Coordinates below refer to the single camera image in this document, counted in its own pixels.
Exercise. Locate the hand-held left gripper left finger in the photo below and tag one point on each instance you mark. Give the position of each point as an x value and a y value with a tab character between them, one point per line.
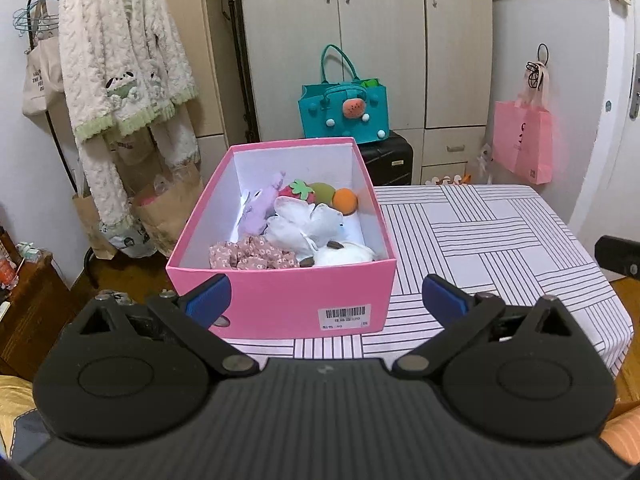
207	300

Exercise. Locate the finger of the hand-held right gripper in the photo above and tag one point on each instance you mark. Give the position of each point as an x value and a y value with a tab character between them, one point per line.
620	256

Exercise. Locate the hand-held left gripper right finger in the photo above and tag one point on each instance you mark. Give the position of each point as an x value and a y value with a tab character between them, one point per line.
445	300

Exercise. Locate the pink floral cloth pouch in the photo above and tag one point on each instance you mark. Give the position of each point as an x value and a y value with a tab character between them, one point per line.
250	255

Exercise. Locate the pink cardboard box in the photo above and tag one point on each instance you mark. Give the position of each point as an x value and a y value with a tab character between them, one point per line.
280	295

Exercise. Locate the purple plush toy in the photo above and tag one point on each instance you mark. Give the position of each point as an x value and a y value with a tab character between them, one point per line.
260	205

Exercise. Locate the white plush toy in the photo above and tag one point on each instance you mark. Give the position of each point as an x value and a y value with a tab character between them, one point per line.
300	225

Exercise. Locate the red strawberry plush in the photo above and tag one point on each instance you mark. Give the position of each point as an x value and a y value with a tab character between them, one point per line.
296	192

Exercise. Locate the orange plush ball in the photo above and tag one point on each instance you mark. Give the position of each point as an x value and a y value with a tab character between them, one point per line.
345	201

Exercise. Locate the green plush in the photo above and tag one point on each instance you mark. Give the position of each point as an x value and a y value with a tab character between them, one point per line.
322	192

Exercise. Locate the striped tablecloth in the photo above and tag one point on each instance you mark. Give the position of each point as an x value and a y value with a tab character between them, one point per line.
490	240

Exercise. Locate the white door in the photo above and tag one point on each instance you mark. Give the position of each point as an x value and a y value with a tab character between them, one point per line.
615	160

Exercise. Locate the white green plastic bag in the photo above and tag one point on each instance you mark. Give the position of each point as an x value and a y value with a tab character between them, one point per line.
127	240

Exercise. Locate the white orange scalloped item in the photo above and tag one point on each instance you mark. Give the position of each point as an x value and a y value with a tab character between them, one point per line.
445	179

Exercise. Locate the small brown paper bag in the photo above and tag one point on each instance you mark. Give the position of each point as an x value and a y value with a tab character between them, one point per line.
90	225

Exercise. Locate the clear plastic bag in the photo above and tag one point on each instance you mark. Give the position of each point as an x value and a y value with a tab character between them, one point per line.
482	162

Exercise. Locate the pink shopping bag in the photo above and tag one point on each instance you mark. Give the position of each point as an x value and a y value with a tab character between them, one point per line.
525	145

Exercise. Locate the black suitcase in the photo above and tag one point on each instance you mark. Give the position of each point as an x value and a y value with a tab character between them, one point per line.
390	160

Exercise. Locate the wooden nightstand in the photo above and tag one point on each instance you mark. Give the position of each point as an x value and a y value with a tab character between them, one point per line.
35	320

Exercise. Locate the orange cloth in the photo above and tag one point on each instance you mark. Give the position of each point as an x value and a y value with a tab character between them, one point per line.
622	437

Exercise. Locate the green white tissue pack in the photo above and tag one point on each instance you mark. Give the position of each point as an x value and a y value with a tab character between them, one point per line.
29	251

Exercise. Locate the teal felt tote bag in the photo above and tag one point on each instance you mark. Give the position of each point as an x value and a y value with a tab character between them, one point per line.
345	110

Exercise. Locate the yellow striped blanket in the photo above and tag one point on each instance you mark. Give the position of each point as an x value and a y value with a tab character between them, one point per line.
15	400

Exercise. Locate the black clothes rack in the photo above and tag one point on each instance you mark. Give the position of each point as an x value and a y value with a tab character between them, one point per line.
55	125

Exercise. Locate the black pole stand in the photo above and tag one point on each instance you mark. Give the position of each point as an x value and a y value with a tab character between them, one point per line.
242	60

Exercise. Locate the fluffy white green robe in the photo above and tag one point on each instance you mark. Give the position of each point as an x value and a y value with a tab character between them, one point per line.
125	60

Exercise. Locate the beige cabinet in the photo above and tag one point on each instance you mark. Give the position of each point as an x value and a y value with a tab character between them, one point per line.
210	35

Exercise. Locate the grey wardrobe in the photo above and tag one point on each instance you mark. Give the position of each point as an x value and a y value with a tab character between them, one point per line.
380	35

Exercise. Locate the canvas tote bag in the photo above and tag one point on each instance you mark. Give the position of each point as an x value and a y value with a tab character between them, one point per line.
42	75

